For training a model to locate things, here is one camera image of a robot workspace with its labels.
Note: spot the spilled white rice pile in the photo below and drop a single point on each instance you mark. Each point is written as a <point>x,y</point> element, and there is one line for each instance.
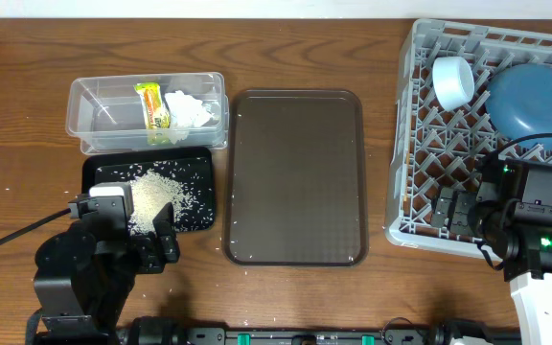
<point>186,183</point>

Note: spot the white napkin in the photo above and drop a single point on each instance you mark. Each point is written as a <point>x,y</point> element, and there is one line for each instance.
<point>186,113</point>

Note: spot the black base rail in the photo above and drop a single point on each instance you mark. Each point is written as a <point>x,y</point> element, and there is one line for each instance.
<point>217,336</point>

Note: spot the green orange snack wrapper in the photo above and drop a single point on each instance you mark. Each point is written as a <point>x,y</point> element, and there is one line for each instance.
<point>156,114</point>

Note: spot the wooden chopstick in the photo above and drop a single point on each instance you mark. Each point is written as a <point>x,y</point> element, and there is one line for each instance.
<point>406,172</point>

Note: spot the clear plastic bin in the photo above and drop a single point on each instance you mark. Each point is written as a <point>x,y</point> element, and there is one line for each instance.
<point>106,113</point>

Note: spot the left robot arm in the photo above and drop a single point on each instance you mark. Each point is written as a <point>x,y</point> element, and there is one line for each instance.
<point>85,274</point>

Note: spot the light blue bowl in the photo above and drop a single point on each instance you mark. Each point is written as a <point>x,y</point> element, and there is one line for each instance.
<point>453,82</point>

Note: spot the dark blue plate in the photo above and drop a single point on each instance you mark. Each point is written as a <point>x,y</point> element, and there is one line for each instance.
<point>520,101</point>

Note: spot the brown serving tray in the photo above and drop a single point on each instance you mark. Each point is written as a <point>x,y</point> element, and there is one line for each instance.
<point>296,190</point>

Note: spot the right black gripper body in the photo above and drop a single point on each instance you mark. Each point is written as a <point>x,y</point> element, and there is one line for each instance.
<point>461,216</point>

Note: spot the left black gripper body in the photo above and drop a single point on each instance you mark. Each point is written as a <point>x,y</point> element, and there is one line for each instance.
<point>142,259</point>

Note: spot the grey dishwasher rack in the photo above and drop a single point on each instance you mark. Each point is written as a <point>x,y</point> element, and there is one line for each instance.
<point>445,145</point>

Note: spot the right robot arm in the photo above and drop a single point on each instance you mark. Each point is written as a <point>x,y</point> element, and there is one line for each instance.
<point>511,216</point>

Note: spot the black plastic bin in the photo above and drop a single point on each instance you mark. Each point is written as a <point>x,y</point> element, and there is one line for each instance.
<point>92,163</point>

